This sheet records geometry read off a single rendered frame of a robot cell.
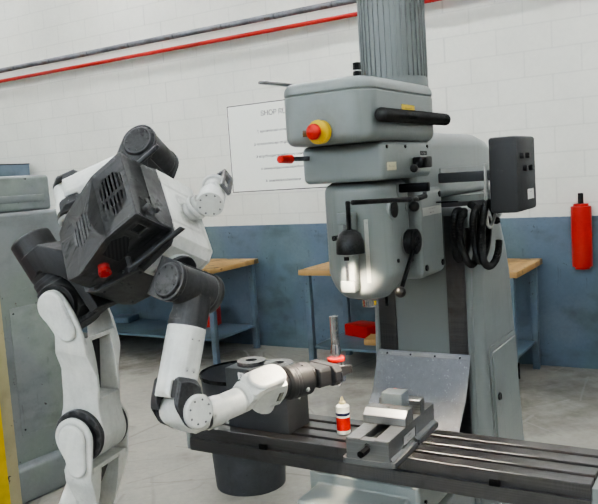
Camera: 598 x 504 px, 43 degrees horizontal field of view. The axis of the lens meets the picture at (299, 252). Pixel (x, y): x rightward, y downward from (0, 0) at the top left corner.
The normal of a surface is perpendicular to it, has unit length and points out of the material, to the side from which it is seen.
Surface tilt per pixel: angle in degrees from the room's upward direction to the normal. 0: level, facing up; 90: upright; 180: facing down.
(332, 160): 90
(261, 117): 90
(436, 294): 90
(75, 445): 90
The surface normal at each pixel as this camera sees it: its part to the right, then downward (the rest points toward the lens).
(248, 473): 0.03, 0.16
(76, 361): -0.34, 0.52
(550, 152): -0.51, 0.12
